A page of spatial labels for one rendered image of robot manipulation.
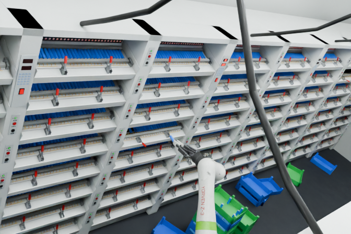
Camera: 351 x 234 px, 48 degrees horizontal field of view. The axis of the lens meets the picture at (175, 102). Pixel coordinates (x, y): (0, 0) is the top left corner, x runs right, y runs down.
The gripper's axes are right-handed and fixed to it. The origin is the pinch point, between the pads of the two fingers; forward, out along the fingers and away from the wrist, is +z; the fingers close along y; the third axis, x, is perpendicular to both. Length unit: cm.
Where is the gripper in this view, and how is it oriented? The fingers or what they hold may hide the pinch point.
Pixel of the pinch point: (178, 144)
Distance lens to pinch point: 265.2
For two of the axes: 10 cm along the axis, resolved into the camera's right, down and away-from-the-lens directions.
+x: -2.4, 9.0, 3.6
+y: -7.1, 0.9, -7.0
